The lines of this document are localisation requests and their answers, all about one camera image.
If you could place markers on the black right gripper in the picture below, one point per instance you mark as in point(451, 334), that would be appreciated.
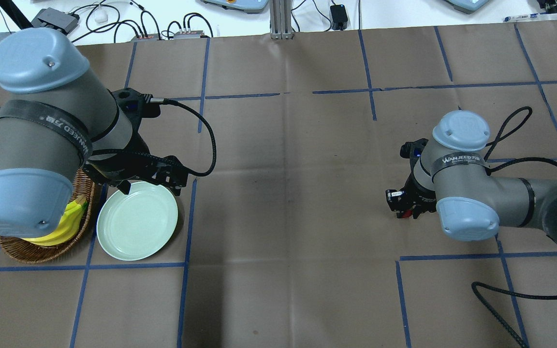
point(417, 193)

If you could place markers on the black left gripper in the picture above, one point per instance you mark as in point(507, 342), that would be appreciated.
point(132, 158)

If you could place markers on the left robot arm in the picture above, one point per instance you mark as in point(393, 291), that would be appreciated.
point(60, 118)

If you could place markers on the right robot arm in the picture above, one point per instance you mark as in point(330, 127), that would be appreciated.
point(450, 175)

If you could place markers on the light green plate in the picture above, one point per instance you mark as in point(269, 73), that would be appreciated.
point(134, 226)

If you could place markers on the yellow banana bunch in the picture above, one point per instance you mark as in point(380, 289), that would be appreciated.
point(68, 227)

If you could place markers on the brown wicker basket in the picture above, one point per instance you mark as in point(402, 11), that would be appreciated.
point(28, 253)

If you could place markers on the black power adapter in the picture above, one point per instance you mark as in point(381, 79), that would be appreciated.
point(339, 17)

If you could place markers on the aluminium frame post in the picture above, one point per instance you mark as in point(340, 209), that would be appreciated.
point(281, 20)

